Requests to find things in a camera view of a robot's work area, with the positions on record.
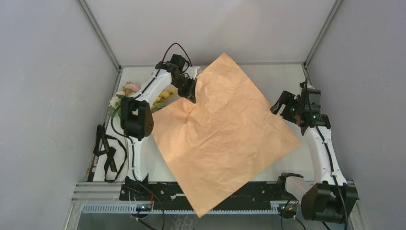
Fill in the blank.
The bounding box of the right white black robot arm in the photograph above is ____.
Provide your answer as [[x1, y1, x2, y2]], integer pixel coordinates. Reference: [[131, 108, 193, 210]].
[[270, 88, 358, 225]]

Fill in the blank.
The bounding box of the white slotted cable duct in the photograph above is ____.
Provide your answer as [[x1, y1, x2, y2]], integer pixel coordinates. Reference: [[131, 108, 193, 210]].
[[81, 203, 299, 215]]

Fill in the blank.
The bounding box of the black ribbon strap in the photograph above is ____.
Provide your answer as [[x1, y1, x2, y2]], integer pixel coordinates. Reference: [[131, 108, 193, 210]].
[[92, 124, 128, 184]]

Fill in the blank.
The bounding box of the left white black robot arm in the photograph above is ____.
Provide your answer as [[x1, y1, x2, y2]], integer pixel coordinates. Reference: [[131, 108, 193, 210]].
[[120, 54, 202, 200]]

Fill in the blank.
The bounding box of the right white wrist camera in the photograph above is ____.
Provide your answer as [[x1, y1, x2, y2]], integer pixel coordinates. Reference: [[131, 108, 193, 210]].
[[299, 82, 314, 91]]

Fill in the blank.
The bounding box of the aluminium frame rail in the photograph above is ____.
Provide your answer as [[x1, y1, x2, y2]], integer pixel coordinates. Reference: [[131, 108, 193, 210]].
[[71, 181, 360, 204]]

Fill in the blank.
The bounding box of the yellow flower stem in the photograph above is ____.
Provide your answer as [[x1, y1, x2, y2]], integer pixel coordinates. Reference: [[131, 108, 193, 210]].
[[151, 87, 177, 113]]

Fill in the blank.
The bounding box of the white pink flower stem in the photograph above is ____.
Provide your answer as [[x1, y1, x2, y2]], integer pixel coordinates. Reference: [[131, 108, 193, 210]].
[[108, 91, 125, 117]]

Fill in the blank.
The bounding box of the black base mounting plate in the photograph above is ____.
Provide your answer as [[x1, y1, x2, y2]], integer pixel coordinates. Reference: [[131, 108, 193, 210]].
[[119, 182, 296, 211]]

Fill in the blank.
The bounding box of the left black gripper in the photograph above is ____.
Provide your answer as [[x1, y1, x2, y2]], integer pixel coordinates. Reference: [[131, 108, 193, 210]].
[[171, 75, 197, 104]]

